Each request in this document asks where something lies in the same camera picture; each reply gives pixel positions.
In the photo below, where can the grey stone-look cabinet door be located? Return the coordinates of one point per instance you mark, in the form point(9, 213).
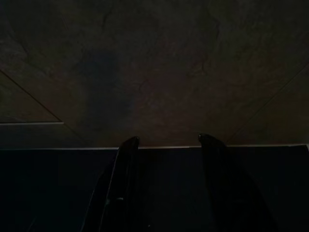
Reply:
point(285, 116)
point(154, 72)

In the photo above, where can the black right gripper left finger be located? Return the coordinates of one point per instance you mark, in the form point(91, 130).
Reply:
point(120, 193)

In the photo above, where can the black floor mat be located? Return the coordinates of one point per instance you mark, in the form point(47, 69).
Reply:
point(48, 188)

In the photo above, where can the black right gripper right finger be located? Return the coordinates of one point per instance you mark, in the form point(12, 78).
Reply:
point(229, 193)

